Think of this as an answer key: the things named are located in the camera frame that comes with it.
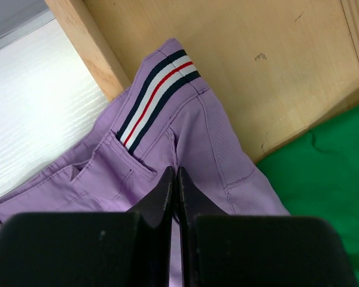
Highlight wooden clothes rack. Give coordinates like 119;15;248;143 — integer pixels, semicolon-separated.
47;0;359;160

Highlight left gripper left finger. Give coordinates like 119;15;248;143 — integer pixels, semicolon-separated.
0;167;175;286

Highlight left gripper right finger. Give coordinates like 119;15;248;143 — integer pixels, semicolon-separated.
178;168;358;286

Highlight purple trousers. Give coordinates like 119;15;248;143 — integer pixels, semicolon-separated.
0;37;291;287

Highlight green t-shirt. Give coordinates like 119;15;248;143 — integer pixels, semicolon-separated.
257;105;359;282

